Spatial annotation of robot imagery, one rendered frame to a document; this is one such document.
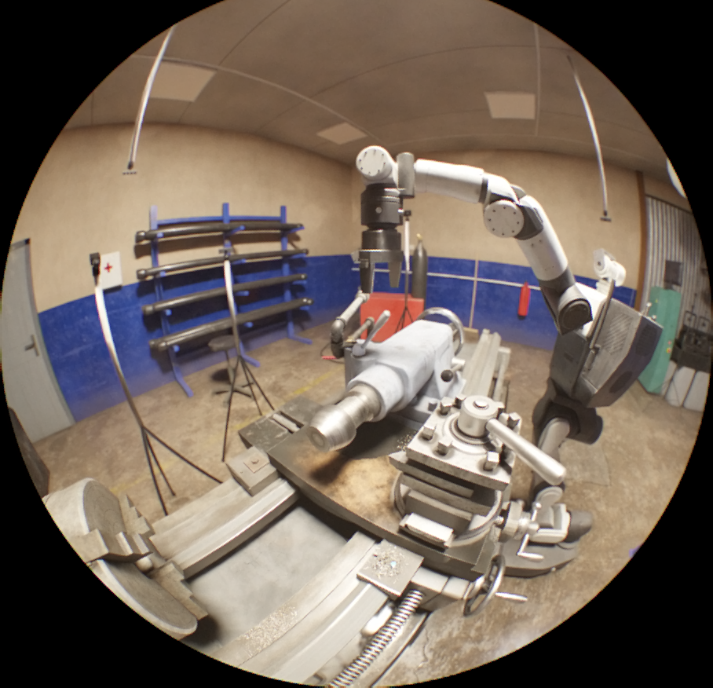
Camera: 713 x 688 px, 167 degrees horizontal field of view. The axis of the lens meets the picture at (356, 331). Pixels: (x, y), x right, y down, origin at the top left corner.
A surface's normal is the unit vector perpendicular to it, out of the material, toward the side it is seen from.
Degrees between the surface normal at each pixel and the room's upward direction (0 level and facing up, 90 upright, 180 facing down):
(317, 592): 0
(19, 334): 90
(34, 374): 90
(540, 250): 124
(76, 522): 11
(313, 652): 36
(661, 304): 90
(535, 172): 90
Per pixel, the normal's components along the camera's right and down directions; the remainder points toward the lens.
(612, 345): -0.99, -0.14
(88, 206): 0.81, 0.18
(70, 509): -0.01, -0.95
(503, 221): -0.38, 0.77
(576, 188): -0.58, 0.27
